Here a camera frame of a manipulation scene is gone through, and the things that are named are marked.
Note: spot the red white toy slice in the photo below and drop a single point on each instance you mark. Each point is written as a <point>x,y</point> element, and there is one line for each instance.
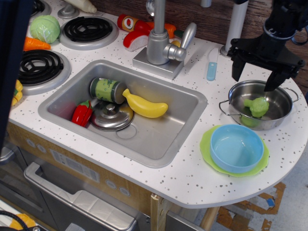
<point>135,40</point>

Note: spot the back left black burner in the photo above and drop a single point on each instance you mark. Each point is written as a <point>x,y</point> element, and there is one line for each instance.
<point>39,8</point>

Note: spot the steel pot lid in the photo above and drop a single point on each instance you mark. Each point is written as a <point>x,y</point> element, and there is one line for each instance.
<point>111,116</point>

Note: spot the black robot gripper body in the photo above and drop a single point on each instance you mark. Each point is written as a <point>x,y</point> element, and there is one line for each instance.
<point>268,51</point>

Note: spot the toy knife blue handle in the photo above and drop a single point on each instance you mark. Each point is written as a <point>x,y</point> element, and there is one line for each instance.
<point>212,64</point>

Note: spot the back right black burner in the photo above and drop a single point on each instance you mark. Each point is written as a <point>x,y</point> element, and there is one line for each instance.
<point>88,33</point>

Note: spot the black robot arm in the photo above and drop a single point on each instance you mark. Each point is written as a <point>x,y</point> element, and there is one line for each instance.
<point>287,16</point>

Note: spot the yellow toy bell pepper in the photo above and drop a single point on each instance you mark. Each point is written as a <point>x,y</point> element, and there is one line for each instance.
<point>17,95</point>

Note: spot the small yellow toy piece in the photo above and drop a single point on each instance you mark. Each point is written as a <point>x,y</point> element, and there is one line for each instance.
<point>176,43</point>

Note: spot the stainless steel pan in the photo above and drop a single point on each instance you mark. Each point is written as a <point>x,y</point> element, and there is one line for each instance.
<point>281,102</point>

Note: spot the green plastic plate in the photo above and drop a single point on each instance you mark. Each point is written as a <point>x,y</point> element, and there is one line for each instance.
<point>205,152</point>

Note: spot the blue plastic bowl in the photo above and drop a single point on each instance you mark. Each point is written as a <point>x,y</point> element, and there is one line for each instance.
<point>235,148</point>

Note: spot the yellow object with black cable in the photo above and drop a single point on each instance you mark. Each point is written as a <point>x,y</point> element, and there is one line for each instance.
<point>20,222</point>

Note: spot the silver oven door handle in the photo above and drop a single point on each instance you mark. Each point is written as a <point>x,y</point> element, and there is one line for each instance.
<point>81,209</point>

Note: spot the red toy pepper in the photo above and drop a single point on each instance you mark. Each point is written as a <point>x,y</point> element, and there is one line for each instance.
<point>82,113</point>

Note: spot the silver sink basin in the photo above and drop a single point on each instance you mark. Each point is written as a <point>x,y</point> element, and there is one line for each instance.
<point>153,142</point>

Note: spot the green toy broccoli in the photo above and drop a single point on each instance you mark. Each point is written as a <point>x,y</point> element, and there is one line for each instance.
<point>258,107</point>

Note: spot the red tomato toy can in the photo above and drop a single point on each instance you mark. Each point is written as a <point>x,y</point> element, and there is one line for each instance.
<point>126,22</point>

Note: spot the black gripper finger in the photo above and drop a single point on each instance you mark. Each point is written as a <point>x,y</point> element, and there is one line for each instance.
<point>276,78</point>
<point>239,63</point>

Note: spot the front left black burner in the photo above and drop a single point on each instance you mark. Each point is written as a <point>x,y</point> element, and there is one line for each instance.
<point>42,70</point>

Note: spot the green toy can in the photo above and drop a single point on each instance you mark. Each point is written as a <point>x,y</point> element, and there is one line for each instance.
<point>107,90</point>

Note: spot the orange toy carrot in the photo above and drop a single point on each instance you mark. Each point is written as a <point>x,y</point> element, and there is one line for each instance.
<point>35,44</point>
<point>169,27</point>

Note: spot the yellow toy banana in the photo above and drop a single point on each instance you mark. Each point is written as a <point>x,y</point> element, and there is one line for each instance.
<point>144,107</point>

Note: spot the white toy bottle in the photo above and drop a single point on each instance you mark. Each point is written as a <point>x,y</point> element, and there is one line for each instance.
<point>84,5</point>

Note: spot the black burner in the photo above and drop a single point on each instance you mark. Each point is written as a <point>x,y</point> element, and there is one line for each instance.
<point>39,8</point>
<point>88,33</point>
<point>42,70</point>

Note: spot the grey support pole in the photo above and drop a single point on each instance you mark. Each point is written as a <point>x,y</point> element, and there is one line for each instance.
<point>236,24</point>

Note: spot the green toy cabbage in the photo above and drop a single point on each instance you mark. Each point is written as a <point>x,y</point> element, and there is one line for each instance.
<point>45,28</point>

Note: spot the silver toy faucet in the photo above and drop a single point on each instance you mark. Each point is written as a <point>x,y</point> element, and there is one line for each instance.
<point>161,57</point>

